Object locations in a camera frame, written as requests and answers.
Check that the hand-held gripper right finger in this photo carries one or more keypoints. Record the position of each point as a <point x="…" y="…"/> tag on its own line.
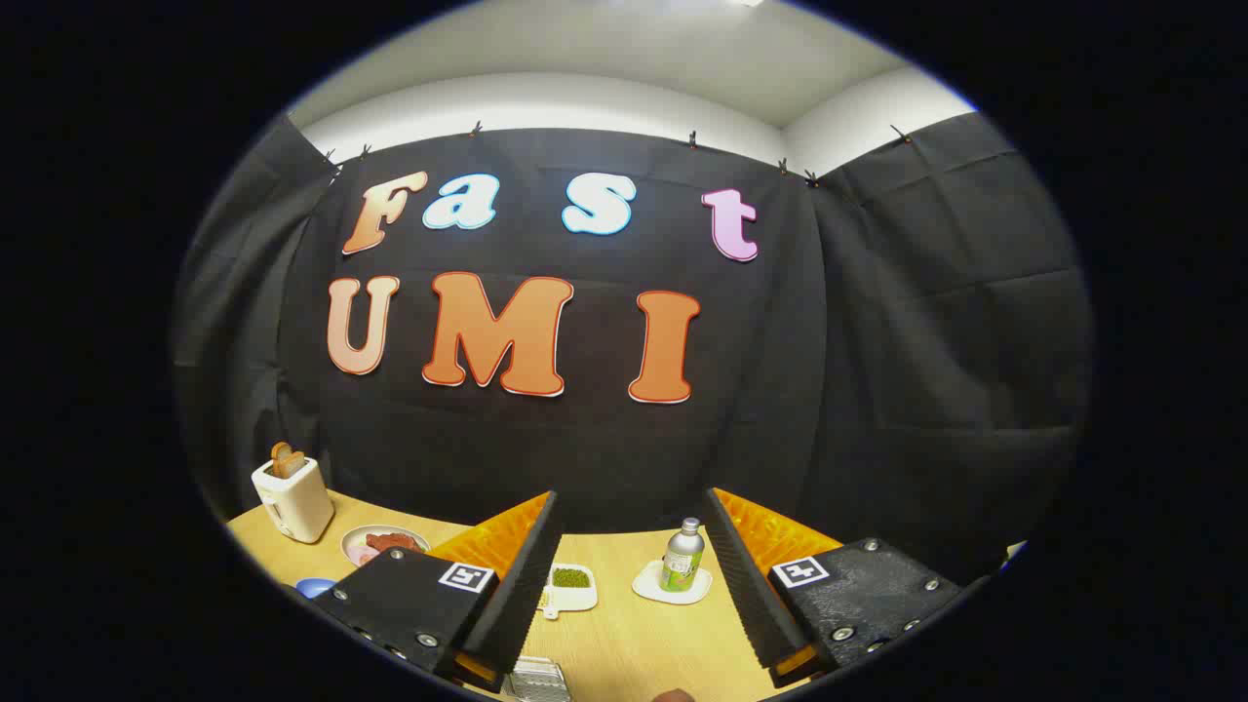
<point x="746" y="585"/>

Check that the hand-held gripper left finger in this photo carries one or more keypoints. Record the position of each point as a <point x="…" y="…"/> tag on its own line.
<point x="522" y="585"/>

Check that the green mung beans pile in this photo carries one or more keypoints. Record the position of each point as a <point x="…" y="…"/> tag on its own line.
<point x="571" y="578"/>

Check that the white divided snack tray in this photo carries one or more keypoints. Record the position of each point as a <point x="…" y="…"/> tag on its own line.
<point x="583" y="597"/>

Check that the silver green drink bottle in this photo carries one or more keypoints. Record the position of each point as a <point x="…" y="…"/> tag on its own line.
<point x="682" y="561"/>

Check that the white square saucer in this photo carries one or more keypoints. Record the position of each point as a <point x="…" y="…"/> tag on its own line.
<point x="645" y="585"/>

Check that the brown meat steak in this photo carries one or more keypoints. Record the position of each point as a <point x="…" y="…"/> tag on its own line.
<point x="393" y="541"/>

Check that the pink ham slice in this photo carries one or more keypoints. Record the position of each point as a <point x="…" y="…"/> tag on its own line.
<point x="368" y="556"/>

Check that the black backdrop cloth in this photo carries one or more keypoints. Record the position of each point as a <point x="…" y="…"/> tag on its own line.
<point x="604" y="448"/>

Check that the grey round food plate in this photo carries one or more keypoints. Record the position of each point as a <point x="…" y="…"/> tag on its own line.
<point x="353" y="541"/>

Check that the blue round plate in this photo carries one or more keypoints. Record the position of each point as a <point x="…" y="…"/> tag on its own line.
<point x="314" y="588"/>

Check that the cream white toaster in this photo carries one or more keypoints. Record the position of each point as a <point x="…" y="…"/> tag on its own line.
<point x="292" y="505"/>

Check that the brown toast slice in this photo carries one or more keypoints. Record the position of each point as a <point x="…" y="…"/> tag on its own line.
<point x="281" y="450"/>
<point x="292" y="464"/>

